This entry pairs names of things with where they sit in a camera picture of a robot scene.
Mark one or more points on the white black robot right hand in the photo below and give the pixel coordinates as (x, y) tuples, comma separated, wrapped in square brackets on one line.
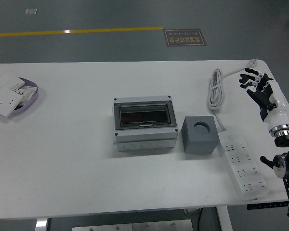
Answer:
[(265, 96)]

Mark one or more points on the grey electrical box with lid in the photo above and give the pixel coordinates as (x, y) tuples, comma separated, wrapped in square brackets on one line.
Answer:
[(144, 142)]

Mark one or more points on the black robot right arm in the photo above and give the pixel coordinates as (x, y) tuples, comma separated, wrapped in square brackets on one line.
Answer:
[(286, 140)]

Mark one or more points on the grey cube with round hole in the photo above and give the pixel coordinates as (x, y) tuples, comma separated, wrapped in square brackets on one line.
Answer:
[(197, 144)]

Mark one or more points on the white power strip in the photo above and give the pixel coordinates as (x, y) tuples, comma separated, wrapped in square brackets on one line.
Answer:
[(240, 163)]

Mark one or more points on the dark floor sign with lettering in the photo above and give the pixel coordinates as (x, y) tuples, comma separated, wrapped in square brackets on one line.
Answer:
[(185, 37)]

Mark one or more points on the black table control panel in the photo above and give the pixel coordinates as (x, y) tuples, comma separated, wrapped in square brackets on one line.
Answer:
[(267, 205)]

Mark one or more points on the white table leg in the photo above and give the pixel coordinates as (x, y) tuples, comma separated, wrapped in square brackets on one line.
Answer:
[(225, 220), (41, 225)]

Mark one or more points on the yellow floor tape line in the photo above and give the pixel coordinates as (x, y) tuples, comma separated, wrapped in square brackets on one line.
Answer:
[(74, 31)]

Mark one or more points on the white multi-hole socket panel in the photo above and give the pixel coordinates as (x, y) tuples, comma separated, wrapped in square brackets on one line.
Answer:
[(26, 92)]

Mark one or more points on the purple tray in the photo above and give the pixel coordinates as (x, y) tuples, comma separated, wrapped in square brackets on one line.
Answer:
[(26, 106)]

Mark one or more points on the small metal floor plate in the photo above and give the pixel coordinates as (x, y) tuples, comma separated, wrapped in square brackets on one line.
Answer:
[(30, 11)]

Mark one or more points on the metal base plate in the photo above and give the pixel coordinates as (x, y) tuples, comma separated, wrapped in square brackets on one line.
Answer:
[(135, 226)]

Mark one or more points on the white blank switch plate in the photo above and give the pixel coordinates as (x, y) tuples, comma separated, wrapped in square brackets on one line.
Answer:
[(8, 81)]

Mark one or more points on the white wall socket plate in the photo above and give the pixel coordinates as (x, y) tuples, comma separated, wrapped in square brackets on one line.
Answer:
[(4, 102)]

